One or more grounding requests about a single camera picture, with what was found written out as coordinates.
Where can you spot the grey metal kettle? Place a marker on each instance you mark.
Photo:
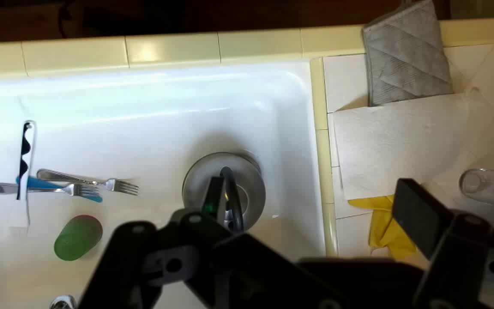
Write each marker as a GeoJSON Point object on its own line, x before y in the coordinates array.
{"type": "Point", "coordinates": [248, 182]}

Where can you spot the green plastic cup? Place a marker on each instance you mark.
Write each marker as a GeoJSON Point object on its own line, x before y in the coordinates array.
{"type": "Point", "coordinates": [78, 237]}

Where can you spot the grey quilted cloth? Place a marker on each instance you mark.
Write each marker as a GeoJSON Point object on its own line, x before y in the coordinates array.
{"type": "Point", "coordinates": [408, 51]}

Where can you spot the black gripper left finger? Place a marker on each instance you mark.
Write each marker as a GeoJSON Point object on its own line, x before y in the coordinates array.
{"type": "Point", "coordinates": [145, 267]}

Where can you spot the silver metal fork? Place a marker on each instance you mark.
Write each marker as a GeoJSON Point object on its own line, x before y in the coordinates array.
{"type": "Point", "coordinates": [87, 180]}

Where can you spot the clear drinking glass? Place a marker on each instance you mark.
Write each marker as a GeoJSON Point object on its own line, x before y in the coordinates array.
{"type": "Point", "coordinates": [490, 189]}

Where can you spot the white kitchen sink basin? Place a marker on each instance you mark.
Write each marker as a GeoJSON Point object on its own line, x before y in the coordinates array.
{"type": "Point", "coordinates": [145, 113]}

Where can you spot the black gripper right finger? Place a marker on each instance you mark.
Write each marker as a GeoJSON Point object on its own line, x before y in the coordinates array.
{"type": "Point", "coordinates": [464, 257]}

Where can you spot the yellow rubber gloves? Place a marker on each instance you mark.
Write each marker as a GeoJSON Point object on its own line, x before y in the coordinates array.
{"type": "Point", "coordinates": [382, 223]}

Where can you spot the white paper napkin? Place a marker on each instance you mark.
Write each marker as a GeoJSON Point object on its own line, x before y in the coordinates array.
{"type": "Point", "coordinates": [408, 142]}

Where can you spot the white black patterned utensil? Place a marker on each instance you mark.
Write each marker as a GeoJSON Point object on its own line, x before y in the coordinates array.
{"type": "Point", "coordinates": [27, 171]}

